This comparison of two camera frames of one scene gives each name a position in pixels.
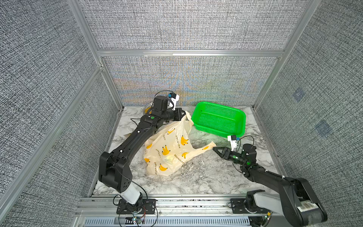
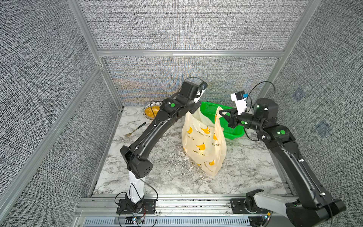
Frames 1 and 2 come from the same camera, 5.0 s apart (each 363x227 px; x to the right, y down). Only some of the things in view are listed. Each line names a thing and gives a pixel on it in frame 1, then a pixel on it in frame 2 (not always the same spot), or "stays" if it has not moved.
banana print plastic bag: x=172 y=146 → x=204 y=142
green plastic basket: x=220 y=120 stays
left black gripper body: x=174 y=115 → x=192 y=107
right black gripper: x=221 y=154 → x=235 y=119
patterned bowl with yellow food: x=148 y=109 stays
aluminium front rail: x=102 y=211 stays
